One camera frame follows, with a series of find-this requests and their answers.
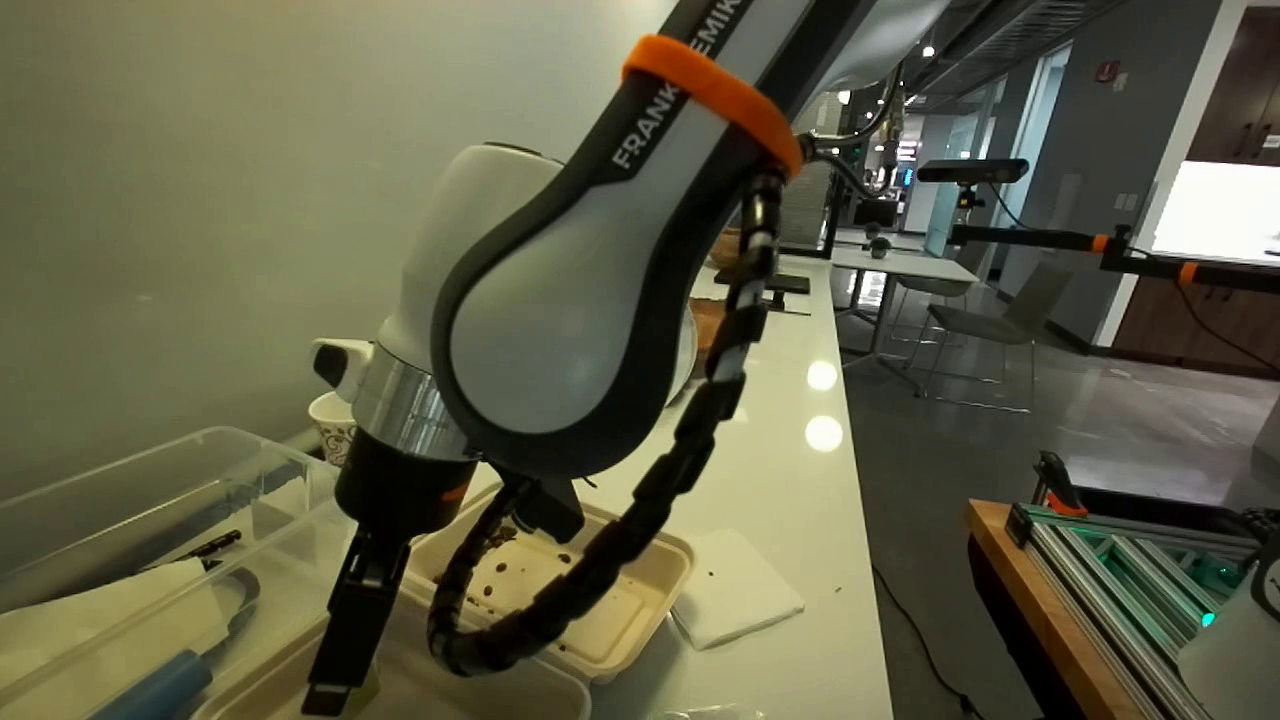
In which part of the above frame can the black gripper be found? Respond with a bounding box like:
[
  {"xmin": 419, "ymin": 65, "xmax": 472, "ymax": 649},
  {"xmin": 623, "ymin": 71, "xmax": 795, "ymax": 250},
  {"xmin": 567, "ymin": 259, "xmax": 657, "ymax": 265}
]
[{"xmin": 300, "ymin": 436, "xmax": 480, "ymax": 720}]

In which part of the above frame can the white square pad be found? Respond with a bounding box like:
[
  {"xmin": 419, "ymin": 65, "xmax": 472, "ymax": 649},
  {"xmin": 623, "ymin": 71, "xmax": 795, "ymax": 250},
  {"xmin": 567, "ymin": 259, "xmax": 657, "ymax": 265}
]
[{"xmin": 663, "ymin": 526, "xmax": 813, "ymax": 651}]

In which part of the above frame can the patterned paper cup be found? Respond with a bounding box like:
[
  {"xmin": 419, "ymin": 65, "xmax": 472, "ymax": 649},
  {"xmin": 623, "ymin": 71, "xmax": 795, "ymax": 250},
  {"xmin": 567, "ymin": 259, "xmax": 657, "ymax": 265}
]
[{"xmin": 305, "ymin": 388, "xmax": 366, "ymax": 472}]

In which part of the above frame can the clear plastic bin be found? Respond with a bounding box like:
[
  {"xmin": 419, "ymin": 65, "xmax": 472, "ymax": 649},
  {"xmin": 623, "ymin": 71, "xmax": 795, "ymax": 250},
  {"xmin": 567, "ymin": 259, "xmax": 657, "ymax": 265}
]
[{"xmin": 0, "ymin": 418, "xmax": 355, "ymax": 720}]

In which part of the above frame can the white background desk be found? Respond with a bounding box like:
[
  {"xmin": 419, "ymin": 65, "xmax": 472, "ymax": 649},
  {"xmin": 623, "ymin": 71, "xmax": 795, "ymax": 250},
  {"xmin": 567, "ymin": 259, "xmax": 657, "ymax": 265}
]
[{"xmin": 834, "ymin": 223, "xmax": 983, "ymax": 292}]

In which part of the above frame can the wooden workbench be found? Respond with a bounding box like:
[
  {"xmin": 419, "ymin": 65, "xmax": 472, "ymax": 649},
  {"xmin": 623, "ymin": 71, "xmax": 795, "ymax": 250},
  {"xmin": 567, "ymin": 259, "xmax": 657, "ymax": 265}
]
[{"xmin": 964, "ymin": 494, "xmax": 1280, "ymax": 720}]

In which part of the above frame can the grey office chair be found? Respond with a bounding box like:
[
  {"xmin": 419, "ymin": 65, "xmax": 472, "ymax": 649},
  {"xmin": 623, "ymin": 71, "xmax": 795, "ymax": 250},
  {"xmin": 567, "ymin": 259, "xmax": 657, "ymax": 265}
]
[{"xmin": 926, "ymin": 255, "xmax": 1071, "ymax": 350}]

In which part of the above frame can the bright white screen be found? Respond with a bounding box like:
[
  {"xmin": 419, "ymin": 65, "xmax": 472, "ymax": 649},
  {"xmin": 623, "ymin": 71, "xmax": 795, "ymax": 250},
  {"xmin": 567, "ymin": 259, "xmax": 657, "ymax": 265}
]
[{"xmin": 1146, "ymin": 157, "xmax": 1280, "ymax": 271}]

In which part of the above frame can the blue handled tool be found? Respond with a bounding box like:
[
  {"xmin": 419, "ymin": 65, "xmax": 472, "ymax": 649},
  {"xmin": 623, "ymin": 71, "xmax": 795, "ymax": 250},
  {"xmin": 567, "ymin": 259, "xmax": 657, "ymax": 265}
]
[{"xmin": 94, "ymin": 649, "xmax": 216, "ymax": 720}]

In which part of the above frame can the black braided cable bundle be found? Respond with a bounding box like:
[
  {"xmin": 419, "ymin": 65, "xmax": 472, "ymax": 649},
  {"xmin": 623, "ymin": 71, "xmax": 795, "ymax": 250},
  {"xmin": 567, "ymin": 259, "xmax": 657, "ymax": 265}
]
[{"xmin": 425, "ymin": 171, "xmax": 794, "ymax": 680}]

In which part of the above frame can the orange strap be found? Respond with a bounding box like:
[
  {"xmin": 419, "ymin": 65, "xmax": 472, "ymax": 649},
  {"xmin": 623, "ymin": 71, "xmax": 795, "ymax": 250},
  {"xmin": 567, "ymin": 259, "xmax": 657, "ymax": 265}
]
[{"xmin": 622, "ymin": 32, "xmax": 809, "ymax": 179}]

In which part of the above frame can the black camera on stand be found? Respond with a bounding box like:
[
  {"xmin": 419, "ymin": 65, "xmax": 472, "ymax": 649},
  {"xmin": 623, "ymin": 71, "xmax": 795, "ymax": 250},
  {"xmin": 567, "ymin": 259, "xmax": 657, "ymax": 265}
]
[{"xmin": 917, "ymin": 157, "xmax": 1034, "ymax": 187}]

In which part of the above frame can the aluminium extrusion frame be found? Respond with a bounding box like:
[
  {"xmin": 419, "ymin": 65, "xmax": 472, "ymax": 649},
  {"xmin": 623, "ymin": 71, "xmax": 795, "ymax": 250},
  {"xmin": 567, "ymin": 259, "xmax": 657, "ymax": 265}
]
[{"xmin": 1009, "ymin": 494, "xmax": 1267, "ymax": 720}]

